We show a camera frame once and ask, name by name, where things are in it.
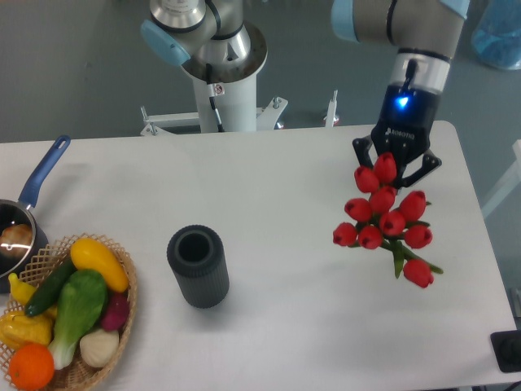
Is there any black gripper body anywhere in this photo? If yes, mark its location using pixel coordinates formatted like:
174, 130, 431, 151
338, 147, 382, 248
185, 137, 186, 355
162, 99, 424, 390
370, 85, 440, 176

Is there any browned bread in pan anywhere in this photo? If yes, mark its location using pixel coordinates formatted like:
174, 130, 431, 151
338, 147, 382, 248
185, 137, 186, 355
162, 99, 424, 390
1, 224, 33, 260

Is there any blue handled saucepan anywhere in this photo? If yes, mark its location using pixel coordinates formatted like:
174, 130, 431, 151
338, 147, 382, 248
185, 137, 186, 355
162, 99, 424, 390
1, 135, 71, 294

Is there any dark green cucumber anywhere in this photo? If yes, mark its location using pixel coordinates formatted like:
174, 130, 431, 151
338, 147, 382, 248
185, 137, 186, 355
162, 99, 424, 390
24, 257, 77, 317

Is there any green bok choy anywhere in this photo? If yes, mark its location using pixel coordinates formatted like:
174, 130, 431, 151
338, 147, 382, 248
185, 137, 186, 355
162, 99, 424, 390
48, 269, 107, 371

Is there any white frame at right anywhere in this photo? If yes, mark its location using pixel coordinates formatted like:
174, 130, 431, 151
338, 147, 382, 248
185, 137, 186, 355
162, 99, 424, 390
480, 139, 520, 219

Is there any red tulip bouquet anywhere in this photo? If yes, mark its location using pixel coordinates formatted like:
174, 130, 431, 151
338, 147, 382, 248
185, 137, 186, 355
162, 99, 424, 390
332, 152, 443, 288

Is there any yellow squash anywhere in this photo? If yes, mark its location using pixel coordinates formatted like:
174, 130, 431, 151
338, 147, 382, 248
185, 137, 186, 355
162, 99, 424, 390
70, 238, 129, 293

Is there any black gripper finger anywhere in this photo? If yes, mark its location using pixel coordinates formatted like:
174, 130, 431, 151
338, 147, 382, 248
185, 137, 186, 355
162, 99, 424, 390
352, 136, 374, 168
393, 150, 442, 190

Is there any woven wicker basket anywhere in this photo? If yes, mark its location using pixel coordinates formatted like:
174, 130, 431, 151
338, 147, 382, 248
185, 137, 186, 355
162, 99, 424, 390
19, 233, 138, 390

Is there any yellow banana pepper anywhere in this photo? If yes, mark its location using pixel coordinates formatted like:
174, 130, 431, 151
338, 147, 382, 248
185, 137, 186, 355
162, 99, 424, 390
8, 273, 37, 305

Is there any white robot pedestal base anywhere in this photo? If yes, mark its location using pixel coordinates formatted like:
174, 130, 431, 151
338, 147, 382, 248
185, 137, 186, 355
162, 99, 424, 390
140, 22, 343, 138

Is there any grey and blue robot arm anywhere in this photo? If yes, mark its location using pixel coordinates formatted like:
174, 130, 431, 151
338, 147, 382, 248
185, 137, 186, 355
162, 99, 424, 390
140, 1, 469, 189

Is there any orange fruit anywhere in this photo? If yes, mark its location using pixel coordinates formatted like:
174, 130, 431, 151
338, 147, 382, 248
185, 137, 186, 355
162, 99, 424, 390
8, 344, 55, 390

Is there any blue translucent plastic bag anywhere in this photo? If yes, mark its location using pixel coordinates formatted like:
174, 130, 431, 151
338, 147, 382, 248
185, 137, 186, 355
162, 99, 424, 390
471, 0, 520, 71

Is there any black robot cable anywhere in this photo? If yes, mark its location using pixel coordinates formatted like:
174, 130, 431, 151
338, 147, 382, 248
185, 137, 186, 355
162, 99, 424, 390
204, 63, 225, 133

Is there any white garlic bulb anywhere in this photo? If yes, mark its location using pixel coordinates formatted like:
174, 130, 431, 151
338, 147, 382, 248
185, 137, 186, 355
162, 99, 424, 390
80, 328, 119, 368

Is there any black device at edge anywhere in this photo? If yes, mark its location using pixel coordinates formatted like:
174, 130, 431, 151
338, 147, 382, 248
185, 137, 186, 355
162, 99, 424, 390
490, 330, 520, 373

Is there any dark grey ribbed vase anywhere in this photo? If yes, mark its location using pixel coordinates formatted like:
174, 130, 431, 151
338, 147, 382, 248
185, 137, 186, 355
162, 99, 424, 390
166, 225, 230, 309

